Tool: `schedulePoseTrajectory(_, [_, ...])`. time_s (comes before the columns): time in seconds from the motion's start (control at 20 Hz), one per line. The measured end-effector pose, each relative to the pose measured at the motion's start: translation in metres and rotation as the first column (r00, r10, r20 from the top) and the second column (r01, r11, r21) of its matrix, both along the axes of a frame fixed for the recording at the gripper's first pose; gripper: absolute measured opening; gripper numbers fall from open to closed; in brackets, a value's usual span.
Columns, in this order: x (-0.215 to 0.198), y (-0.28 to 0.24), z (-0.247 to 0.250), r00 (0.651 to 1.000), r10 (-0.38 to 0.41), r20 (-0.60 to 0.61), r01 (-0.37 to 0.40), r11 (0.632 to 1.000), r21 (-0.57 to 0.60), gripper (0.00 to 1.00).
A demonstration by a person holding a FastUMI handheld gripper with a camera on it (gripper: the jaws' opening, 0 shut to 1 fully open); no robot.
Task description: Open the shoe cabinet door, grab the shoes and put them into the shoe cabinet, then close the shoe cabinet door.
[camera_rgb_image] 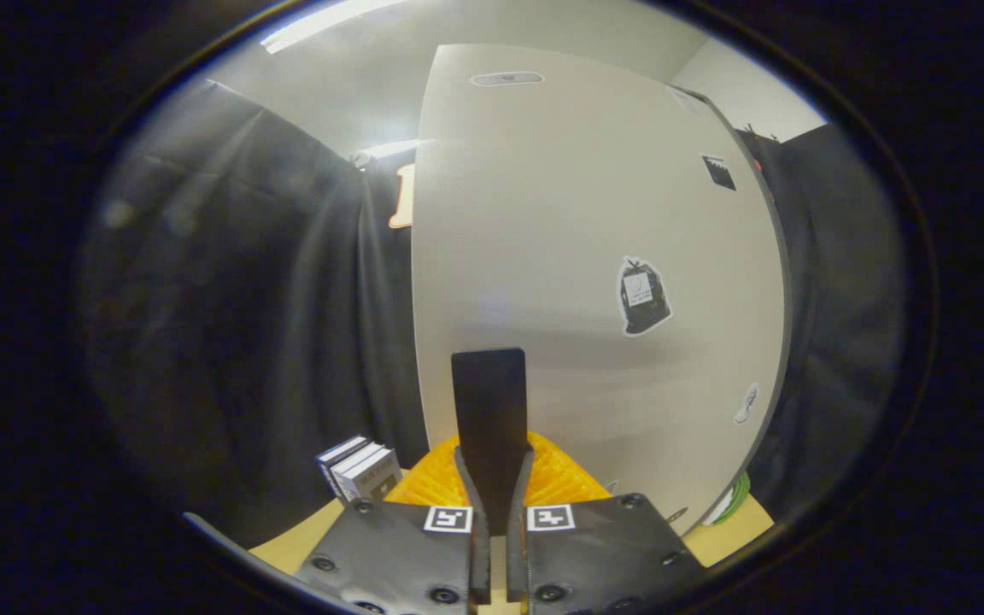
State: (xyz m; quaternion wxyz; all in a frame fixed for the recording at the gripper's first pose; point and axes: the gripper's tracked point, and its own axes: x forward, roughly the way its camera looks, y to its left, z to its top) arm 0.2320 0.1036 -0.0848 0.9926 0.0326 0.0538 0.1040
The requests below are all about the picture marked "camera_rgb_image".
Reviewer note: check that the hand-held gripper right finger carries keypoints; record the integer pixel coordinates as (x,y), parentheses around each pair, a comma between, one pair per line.
(509,401)

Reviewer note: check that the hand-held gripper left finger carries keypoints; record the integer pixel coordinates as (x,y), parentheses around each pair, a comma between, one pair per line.
(471,401)

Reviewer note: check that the white shoe cabinet door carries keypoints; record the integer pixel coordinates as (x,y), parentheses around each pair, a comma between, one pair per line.
(543,213)

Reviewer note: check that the small white dark box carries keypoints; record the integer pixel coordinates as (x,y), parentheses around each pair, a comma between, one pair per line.
(330,468)
(357,457)
(372,480)

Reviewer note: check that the black backdrop cloth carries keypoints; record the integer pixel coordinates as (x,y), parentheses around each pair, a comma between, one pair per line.
(244,299)
(834,299)

